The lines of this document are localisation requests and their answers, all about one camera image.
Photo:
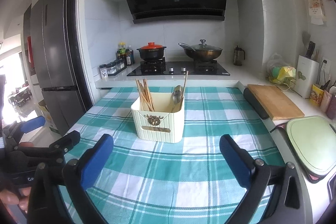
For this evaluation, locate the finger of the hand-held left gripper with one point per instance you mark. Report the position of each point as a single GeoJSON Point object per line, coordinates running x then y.
{"type": "Point", "coordinates": [34, 123]}
{"type": "Point", "coordinates": [63, 142]}

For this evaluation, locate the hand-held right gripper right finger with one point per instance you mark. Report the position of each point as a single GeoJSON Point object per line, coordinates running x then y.
{"type": "Point", "coordinates": [236, 161]}

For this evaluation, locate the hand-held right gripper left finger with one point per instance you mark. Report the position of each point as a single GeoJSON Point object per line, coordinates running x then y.
{"type": "Point", "coordinates": [97, 161]}

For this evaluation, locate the bundle of wooden chopsticks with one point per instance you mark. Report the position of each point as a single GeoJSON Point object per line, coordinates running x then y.
{"type": "Point", "coordinates": [145, 98]}

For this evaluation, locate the cream ribbed utensil holder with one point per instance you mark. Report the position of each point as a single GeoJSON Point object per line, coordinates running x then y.
{"type": "Point", "coordinates": [168, 113]}

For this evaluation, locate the small steel spoon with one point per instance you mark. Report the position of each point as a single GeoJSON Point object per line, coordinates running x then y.
{"type": "Point", "coordinates": [174, 100]}

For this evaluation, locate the large steel spoon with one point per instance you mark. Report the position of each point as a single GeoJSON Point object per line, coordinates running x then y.
{"type": "Point", "coordinates": [178, 94]}

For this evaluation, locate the wooden chopstick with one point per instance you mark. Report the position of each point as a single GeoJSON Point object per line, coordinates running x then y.
{"type": "Point", "coordinates": [185, 85]}

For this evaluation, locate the person's left hand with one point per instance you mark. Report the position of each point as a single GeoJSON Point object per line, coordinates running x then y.
{"type": "Point", "coordinates": [10, 197]}

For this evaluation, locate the cardboard box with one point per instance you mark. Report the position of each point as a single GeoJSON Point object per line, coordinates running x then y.
{"type": "Point", "coordinates": [48, 116]}

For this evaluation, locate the dining furniture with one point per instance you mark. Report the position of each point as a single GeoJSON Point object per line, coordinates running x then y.
{"type": "Point", "coordinates": [19, 96]}

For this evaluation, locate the black padded roll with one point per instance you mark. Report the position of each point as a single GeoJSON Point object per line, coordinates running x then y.
{"type": "Point", "coordinates": [256, 103]}

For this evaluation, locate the teal checked tablecloth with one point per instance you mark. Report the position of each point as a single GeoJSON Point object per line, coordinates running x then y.
{"type": "Point", "coordinates": [170, 182]}

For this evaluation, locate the wooden cutting board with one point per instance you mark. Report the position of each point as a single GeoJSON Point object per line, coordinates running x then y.
{"type": "Point", "coordinates": [275, 102]}

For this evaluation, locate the red hanging cloth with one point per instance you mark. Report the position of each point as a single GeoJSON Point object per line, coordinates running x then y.
{"type": "Point", "coordinates": [30, 52]}

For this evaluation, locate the green cutting board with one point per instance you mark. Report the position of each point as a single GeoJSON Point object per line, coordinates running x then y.
{"type": "Point", "coordinates": [312, 145]}

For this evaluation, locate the labelled spice jar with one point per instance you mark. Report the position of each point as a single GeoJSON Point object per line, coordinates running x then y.
{"type": "Point", "coordinates": [103, 71]}

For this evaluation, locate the dark grey refrigerator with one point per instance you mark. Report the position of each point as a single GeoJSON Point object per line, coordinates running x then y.
{"type": "Point", "coordinates": [57, 43]}

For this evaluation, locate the rack of spice jars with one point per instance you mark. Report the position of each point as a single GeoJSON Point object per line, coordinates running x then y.
{"type": "Point", "coordinates": [116, 67]}

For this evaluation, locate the yellow plastic bag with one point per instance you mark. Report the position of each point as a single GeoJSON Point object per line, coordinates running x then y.
{"type": "Point", "coordinates": [282, 71]}

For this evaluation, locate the yellow printed cup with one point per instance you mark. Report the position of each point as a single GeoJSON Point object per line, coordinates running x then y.
{"type": "Point", "coordinates": [316, 95]}

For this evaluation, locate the dark glass press pot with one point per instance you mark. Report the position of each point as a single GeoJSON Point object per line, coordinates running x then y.
{"type": "Point", "coordinates": [238, 56]}

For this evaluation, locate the black glass gas stove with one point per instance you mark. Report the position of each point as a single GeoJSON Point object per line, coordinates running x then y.
{"type": "Point", "coordinates": [181, 70]}

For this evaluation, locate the pink cup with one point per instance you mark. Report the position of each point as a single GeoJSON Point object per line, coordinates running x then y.
{"type": "Point", "coordinates": [325, 102]}

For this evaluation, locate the white knife block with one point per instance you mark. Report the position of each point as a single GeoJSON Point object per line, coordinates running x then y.
{"type": "Point", "coordinates": [305, 79]}

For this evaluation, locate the dark sauce bottle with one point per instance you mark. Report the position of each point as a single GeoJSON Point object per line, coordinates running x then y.
{"type": "Point", "coordinates": [129, 58]}

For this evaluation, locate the oil bottle yellow cap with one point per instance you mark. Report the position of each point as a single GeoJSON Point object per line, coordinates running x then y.
{"type": "Point", "coordinates": [121, 52]}

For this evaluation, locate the wok with glass lid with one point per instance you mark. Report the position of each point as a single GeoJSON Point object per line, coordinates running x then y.
{"type": "Point", "coordinates": [202, 52]}

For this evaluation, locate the black clay pot red lid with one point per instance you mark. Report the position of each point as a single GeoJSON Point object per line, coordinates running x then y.
{"type": "Point", "coordinates": [151, 52]}

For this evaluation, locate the kitchen knives in block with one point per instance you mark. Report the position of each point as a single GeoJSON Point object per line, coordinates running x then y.
{"type": "Point", "coordinates": [310, 48]}

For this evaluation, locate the black range hood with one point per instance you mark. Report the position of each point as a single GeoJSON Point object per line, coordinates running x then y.
{"type": "Point", "coordinates": [176, 3]}

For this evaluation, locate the black door frame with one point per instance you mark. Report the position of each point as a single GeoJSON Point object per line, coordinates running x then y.
{"type": "Point", "coordinates": [76, 29]}

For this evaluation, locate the wall socket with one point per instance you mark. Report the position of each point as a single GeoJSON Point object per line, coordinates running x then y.
{"type": "Point", "coordinates": [326, 64]}

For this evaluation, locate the hanging wall calendar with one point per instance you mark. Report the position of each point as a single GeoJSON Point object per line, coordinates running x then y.
{"type": "Point", "coordinates": [316, 3]}

